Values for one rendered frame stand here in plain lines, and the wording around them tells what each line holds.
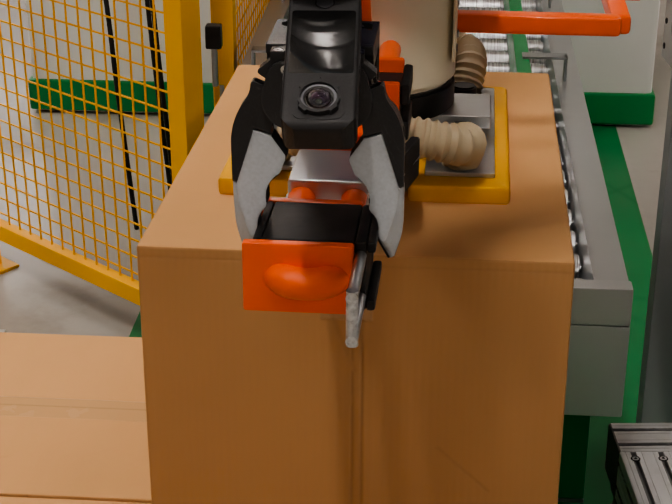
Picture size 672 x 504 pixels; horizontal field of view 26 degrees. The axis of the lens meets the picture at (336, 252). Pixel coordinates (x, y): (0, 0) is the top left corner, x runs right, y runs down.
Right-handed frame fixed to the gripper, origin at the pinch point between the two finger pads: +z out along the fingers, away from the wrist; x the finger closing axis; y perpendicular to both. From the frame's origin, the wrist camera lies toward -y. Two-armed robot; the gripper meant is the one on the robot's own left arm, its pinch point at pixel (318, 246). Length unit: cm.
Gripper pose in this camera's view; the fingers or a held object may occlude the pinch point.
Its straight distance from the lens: 99.0
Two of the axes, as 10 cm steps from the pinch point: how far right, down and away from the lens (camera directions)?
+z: 0.0, 9.1, 4.2
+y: 0.9, -4.2, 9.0
